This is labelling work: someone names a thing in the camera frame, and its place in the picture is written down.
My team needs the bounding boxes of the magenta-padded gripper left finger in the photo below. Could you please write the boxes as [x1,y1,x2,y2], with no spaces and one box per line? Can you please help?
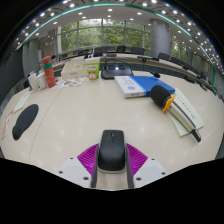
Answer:
[55,143,101,189]

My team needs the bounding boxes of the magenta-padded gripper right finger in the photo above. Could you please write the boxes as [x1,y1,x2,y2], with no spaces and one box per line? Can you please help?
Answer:
[123,143,167,190]

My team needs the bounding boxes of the black computer mouse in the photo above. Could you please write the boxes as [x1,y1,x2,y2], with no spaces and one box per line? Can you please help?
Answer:
[96,129,127,174]

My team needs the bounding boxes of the black mouse pad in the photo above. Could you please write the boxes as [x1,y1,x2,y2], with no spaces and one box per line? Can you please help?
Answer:
[11,103,40,141]

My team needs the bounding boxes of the white paper booklet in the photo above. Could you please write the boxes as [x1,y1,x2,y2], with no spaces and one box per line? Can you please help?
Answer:
[166,87,205,138]

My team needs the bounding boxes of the blue and white book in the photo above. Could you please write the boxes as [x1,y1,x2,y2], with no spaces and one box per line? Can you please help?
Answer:
[113,75,176,99]

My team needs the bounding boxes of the colourful printed leaflet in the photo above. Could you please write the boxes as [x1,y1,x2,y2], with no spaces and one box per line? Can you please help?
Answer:
[54,77,87,90]

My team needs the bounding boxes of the green and white paper cup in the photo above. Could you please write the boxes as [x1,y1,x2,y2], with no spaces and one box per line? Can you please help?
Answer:
[84,57,101,81]

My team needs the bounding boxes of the white lidded ceramic mug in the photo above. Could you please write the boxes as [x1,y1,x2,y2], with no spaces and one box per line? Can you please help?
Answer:
[36,71,48,90]

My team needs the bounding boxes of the black conference microphone unit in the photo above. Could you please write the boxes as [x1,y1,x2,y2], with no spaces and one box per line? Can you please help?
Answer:
[100,53,134,80]

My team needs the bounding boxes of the red bottle with green band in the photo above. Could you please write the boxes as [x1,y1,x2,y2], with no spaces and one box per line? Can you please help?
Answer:
[41,55,57,89]

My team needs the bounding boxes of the dark office chairs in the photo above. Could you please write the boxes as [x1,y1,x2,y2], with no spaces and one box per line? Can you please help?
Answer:
[59,44,214,94]

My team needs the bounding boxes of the ceiling lights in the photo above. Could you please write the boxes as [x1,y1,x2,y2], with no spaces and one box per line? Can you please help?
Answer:
[13,0,224,73]

